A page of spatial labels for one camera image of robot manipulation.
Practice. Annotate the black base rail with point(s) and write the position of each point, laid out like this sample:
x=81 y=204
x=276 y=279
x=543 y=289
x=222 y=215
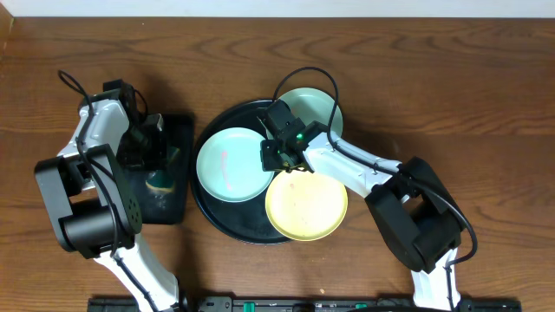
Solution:
x=227 y=304

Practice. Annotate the yellow plate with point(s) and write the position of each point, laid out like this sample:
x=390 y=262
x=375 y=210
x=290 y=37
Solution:
x=305 y=206

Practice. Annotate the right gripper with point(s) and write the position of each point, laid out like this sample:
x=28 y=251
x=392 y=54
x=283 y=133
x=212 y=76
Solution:
x=268 y=161

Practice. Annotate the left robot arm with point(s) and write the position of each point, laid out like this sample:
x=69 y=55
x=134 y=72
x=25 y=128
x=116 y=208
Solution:
x=91 y=206

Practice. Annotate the green yellow sponge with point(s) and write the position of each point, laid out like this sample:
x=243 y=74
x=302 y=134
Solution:
x=161 y=180

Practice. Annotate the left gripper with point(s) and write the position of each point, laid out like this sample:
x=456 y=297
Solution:
x=162 y=156

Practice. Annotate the black rectangular water tray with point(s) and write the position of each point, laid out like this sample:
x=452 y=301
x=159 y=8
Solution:
x=166 y=208

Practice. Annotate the pale green plate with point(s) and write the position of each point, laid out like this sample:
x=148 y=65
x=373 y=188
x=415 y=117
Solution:
x=311 y=104

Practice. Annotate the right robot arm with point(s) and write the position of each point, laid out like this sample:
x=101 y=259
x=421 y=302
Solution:
x=418 y=219

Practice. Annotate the light blue plate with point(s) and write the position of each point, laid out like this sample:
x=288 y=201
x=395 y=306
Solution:
x=229 y=165

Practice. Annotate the round black tray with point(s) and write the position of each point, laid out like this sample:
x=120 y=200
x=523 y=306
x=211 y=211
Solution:
x=246 y=221

